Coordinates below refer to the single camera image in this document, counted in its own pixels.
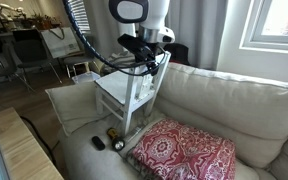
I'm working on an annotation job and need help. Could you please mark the black floor cable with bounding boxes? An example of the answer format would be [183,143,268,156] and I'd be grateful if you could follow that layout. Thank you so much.
[19,115,57,166]

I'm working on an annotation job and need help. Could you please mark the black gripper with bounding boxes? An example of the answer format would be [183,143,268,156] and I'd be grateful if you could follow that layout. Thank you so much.
[135,44,161,77]

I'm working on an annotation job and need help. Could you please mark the grey white patterned blanket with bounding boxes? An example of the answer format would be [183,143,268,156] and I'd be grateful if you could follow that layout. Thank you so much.
[102,51,135,76]

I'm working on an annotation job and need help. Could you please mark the potted plant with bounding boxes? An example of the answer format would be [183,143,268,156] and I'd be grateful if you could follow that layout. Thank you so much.
[30,11,62,30]

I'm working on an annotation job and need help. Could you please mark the grey office chair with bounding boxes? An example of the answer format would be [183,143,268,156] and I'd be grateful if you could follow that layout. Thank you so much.
[63,35,99,78]

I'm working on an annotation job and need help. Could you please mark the yellow black flashlight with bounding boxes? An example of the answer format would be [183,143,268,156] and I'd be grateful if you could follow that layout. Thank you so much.
[106,127,126,152]

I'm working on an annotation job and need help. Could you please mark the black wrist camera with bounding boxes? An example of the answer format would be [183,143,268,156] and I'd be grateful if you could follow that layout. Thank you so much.
[117,33,149,53]

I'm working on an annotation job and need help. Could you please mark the red patterned cushion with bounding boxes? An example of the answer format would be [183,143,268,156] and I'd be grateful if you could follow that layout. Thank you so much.
[131,118,237,180]

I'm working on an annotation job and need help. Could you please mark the beige throw pillow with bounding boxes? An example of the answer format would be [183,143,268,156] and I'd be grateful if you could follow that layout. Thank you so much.
[44,81,118,137]

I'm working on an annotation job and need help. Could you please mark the beige fabric sofa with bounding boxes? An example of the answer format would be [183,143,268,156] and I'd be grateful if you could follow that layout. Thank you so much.
[57,61,288,180]

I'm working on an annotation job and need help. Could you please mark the white window blind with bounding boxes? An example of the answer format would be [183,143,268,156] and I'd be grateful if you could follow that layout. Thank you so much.
[65,0,91,33]

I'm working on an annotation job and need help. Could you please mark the white framed window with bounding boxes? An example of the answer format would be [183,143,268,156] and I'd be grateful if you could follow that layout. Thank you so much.
[239,0,288,53]

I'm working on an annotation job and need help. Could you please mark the clear plastic storage bin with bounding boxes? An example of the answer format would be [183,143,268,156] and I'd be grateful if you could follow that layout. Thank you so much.
[71,71,103,85]

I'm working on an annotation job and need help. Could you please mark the black remote control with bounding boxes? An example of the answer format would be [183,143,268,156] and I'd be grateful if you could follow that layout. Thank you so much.
[91,135,107,152]

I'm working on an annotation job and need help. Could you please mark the light wooden table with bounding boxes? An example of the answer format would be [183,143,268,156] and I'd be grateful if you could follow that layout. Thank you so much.
[0,106,65,180]

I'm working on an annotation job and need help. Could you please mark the white wooden child chair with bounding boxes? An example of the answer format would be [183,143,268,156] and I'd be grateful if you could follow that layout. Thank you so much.
[93,49,172,136]

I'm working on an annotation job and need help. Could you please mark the white tote bag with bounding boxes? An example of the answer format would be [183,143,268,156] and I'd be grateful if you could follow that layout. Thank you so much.
[40,26,82,60]

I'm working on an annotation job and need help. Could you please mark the black ribbed robot cable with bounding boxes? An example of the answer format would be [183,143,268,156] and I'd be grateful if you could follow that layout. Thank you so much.
[62,0,170,77]

